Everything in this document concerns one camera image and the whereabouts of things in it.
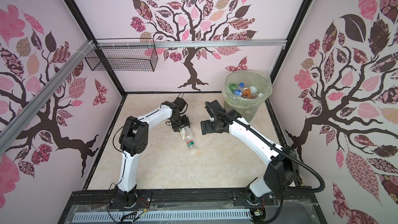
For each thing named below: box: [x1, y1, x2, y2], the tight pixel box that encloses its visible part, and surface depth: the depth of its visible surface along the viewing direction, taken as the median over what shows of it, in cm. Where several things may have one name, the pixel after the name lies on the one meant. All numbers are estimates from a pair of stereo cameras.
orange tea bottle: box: [241, 87, 252, 99], surface depth 95 cm
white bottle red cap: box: [249, 85, 259, 96], surface depth 99 cm
